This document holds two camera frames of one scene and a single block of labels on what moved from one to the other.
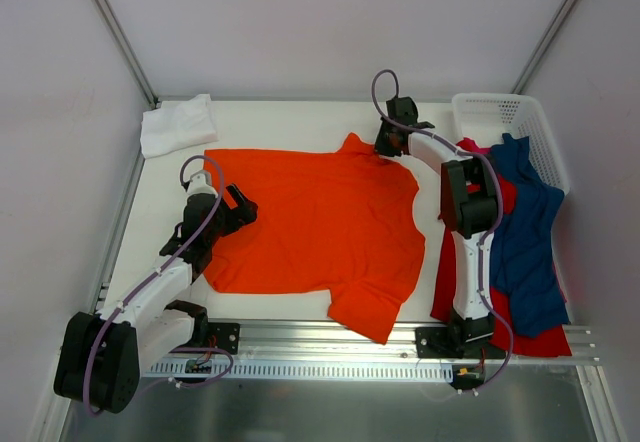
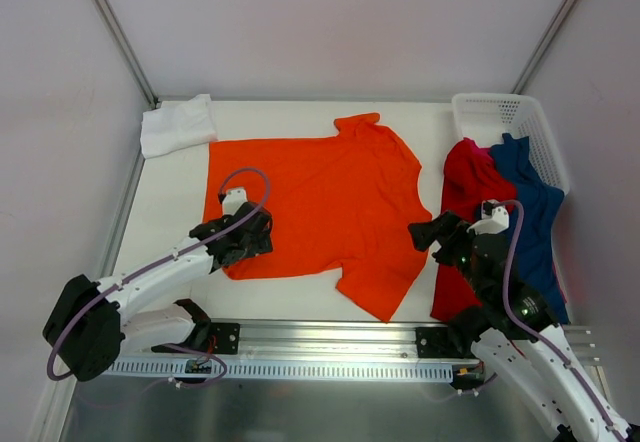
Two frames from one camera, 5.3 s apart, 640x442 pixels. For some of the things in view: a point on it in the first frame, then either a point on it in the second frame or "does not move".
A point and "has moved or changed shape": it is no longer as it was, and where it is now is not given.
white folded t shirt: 178,125 does not move
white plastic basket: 486,117 does not move
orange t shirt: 345,223 has moved or changed shape
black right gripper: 388,140 → 448,238
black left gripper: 228,209 → 255,232
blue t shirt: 523,260 does not move
